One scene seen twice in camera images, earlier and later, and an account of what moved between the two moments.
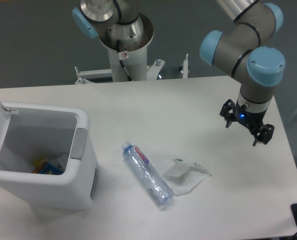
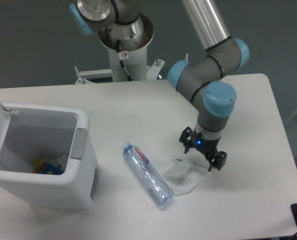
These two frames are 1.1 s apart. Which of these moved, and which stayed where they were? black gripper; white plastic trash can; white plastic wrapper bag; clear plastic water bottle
Moved: black gripper
Stayed: white plastic trash can; white plastic wrapper bag; clear plastic water bottle
